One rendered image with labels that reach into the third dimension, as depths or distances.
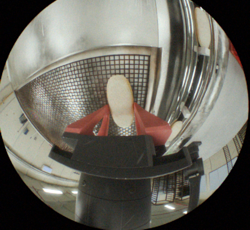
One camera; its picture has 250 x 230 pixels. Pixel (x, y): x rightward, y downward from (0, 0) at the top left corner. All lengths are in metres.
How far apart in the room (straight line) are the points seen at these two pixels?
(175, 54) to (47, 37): 0.24
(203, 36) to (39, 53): 0.29
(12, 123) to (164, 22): 3.80
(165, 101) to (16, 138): 3.96
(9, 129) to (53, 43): 3.67
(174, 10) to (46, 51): 0.26
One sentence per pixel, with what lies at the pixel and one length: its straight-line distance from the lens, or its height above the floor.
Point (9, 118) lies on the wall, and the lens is 3.67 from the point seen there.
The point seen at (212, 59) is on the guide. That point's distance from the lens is 0.20.
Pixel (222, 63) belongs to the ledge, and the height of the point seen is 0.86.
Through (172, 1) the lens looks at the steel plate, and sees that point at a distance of 0.24.
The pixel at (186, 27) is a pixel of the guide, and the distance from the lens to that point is 0.17.
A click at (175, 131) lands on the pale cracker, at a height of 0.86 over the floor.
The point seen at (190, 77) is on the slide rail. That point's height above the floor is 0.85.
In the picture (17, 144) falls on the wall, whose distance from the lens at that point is 3.98.
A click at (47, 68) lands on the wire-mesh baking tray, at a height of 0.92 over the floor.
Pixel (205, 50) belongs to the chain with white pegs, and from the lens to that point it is 0.17.
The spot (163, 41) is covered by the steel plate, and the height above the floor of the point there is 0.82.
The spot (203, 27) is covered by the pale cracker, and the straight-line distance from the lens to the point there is 0.20.
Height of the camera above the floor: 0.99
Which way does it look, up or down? 52 degrees down
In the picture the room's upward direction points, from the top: 161 degrees counter-clockwise
